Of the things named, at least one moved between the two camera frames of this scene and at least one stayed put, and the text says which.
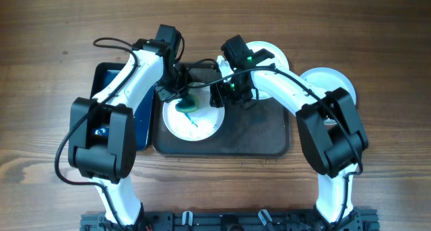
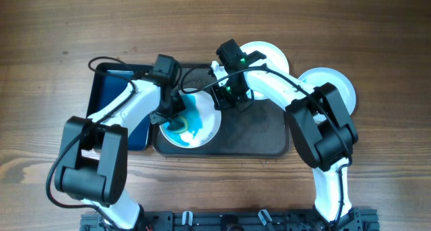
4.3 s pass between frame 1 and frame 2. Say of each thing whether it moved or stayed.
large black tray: stayed
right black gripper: stayed
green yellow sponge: moved
